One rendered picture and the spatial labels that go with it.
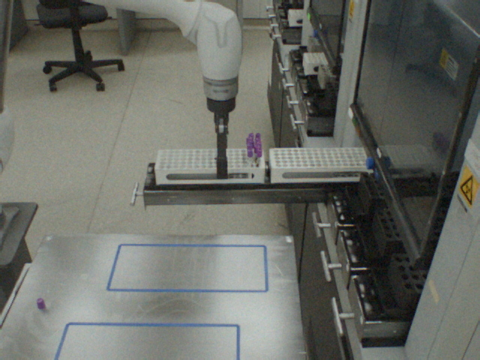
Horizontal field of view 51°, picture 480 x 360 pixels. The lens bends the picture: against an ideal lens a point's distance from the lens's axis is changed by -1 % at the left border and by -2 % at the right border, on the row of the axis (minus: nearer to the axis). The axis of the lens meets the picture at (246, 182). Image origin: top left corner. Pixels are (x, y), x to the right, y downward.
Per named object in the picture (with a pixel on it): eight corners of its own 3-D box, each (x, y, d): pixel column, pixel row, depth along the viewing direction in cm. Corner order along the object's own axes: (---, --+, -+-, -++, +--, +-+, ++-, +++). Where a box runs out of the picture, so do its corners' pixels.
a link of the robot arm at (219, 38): (244, 81, 123) (238, 59, 134) (245, 16, 114) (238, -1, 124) (199, 82, 122) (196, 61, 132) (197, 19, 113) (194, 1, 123)
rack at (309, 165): (367, 165, 151) (371, 147, 147) (376, 185, 143) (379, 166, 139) (268, 166, 150) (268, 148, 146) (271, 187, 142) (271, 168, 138)
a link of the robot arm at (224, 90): (201, 81, 123) (202, 103, 126) (239, 81, 123) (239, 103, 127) (202, 66, 130) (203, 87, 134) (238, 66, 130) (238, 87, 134)
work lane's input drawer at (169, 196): (374, 179, 157) (379, 155, 151) (386, 208, 146) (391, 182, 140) (136, 183, 154) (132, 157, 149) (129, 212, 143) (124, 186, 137)
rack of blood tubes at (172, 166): (262, 166, 150) (262, 148, 146) (264, 187, 142) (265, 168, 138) (160, 167, 149) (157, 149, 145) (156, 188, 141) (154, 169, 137)
